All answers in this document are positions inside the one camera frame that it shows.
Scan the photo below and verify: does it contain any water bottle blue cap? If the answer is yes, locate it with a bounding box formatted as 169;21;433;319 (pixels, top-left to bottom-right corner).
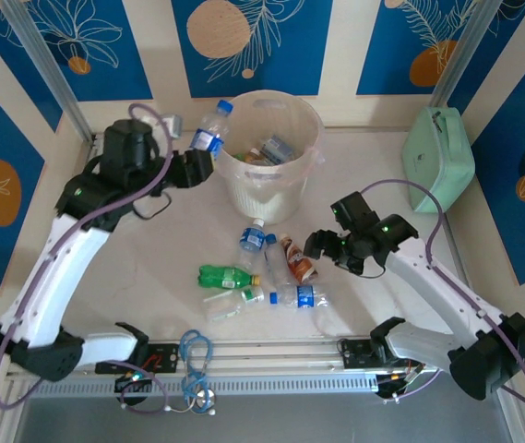
268;283;331;311
190;99;235;161

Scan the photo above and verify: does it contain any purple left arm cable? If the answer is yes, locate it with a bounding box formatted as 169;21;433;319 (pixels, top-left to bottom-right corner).
0;102;174;413

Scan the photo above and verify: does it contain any black connector module with wires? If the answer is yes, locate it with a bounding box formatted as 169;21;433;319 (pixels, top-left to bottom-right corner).
375;372;424;399
113;372;153;394

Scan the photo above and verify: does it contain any clear bottle blue cap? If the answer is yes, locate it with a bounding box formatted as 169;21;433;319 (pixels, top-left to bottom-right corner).
264;233;296;285

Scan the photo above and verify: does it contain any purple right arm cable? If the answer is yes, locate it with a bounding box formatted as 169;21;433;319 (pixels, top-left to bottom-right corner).
361;179;525;410

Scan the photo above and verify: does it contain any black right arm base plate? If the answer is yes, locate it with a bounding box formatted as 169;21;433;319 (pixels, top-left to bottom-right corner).
339;339;427;370

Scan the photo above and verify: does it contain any grey slotted cable duct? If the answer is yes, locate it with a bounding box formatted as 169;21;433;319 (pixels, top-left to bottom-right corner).
24;374;379;399

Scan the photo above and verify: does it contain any blue stethoscope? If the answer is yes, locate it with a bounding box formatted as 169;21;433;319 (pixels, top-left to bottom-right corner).
178;329;217;417

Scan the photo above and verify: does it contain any aluminium frame post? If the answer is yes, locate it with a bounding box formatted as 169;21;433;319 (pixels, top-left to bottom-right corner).
1;0;96;143
429;0;506;108

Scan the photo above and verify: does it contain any clear bottle green label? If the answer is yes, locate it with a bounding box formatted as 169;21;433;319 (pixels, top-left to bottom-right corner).
201;286;267;323

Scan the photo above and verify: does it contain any white plastic bin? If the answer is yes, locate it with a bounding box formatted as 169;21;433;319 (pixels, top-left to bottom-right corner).
215;90;326;226

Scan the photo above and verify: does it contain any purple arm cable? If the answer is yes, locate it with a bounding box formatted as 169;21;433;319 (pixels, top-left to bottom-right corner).
361;179;525;410
0;102;174;413

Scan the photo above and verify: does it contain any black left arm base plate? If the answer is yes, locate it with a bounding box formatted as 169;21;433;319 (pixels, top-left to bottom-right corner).
94;343;181;375

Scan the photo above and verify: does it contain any brown chocolate drink bottle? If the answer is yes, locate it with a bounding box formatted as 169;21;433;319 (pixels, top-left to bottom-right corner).
279;233;319;283

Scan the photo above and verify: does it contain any long aluminium base rail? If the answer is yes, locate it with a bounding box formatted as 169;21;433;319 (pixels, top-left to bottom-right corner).
6;334;515;380

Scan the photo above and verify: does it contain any grey metal panel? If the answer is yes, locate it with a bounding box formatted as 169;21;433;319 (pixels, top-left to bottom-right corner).
0;368;525;443

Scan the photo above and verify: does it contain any water bottle white cap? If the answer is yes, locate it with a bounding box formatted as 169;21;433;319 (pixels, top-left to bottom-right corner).
235;218;267;271
259;134;296;162

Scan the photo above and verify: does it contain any mint green zip case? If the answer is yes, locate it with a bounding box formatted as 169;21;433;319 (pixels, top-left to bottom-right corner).
400;106;476;214

